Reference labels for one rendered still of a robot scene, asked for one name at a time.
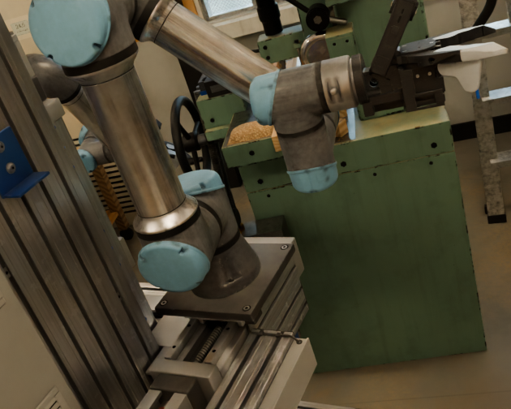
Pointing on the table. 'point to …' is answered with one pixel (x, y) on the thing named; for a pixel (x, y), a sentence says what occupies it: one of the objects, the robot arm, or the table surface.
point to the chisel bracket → (280, 45)
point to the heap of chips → (245, 133)
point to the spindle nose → (269, 16)
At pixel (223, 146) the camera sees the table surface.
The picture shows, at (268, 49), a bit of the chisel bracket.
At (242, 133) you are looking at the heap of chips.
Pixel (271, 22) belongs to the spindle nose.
